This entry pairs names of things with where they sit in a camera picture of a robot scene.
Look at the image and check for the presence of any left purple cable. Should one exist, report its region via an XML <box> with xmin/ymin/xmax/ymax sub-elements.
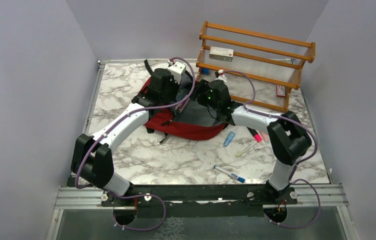
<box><xmin>74</xmin><ymin>56</ymin><xmax>197</xmax><ymax>233</ymax></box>

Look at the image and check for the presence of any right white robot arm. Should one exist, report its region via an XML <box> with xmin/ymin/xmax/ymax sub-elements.
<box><xmin>190</xmin><ymin>79</ymin><xmax>312</xmax><ymax>204</ymax></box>

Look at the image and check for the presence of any yellow green pen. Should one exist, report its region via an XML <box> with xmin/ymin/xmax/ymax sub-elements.
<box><xmin>236</xmin><ymin>142</ymin><xmax>258</xmax><ymax>158</ymax></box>

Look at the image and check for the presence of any small blue block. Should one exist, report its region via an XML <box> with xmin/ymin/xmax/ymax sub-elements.
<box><xmin>200</xmin><ymin>67</ymin><xmax>210</xmax><ymax>75</ymax></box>

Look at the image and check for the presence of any blue glue stick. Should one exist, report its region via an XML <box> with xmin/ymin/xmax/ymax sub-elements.
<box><xmin>223</xmin><ymin>131</ymin><xmax>236</xmax><ymax>148</ymax></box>

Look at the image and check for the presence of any small red white box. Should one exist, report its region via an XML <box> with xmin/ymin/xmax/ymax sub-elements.
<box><xmin>276</xmin><ymin>85</ymin><xmax>286</xmax><ymax>98</ymax></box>

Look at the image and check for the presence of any red student backpack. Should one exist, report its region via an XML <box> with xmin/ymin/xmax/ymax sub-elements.
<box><xmin>144</xmin><ymin>60</ymin><xmax>228</xmax><ymax>141</ymax></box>

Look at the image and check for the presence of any white box on shelf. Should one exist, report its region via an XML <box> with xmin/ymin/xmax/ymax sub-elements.
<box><xmin>209</xmin><ymin>46</ymin><xmax>234</xmax><ymax>62</ymax></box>

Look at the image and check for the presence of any pink black highlighter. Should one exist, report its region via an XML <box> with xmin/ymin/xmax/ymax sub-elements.
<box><xmin>247</xmin><ymin>128</ymin><xmax>263</xmax><ymax>143</ymax></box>

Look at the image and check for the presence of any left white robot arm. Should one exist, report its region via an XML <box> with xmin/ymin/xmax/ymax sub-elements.
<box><xmin>70</xmin><ymin>62</ymin><xmax>195</xmax><ymax>206</ymax></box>

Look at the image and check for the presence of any black metal base rail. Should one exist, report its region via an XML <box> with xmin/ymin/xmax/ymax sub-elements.
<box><xmin>54</xmin><ymin>182</ymin><xmax>349</xmax><ymax>220</ymax></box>

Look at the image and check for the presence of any orange wooden shelf rack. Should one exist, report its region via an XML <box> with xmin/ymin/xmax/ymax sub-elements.
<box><xmin>196</xmin><ymin>21</ymin><xmax>316</xmax><ymax>112</ymax></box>

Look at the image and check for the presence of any purple cable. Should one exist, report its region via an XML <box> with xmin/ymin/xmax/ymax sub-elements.
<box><xmin>217</xmin><ymin>70</ymin><xmax>322</xmax><ymax>230</ymax></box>
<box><xmin>74</xmin><ymin>56</ymin><xmax>197</xmax><ymax>233</ymax></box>

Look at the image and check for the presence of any yellow highlighter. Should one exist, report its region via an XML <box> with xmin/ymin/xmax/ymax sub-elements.
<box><xmin>260</xmin><ymin>132</ymin><xmax>270</xmax><ymax>143</ymax></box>

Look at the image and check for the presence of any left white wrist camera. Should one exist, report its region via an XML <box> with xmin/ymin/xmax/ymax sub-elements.
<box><xmin>167</xmin><ymin>59</ymin><xmax>186</xmax><ymax>84</ymax></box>

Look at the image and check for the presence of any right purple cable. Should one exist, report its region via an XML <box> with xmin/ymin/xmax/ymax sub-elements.
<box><xmin>217</xmin><ymin>70</ymin><xmax>322</xmax><ymax>230</ymax></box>

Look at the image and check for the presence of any white blue marker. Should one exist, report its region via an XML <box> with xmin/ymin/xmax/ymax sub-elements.
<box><xmin>213</xmin><ymin>164</ymin><xmax>245</xmax><ymax>183</ymax></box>

